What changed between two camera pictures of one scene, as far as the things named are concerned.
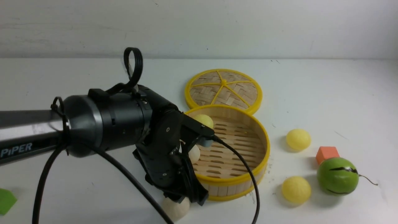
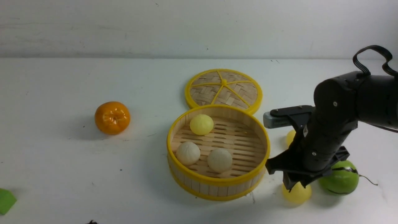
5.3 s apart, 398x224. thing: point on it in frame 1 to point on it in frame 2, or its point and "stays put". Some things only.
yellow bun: x=204 y=119 stays put
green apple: x=338 y=176 stays put
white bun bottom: x=176 y=211 to x=219 y=160
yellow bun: x=296 y=189 stays put
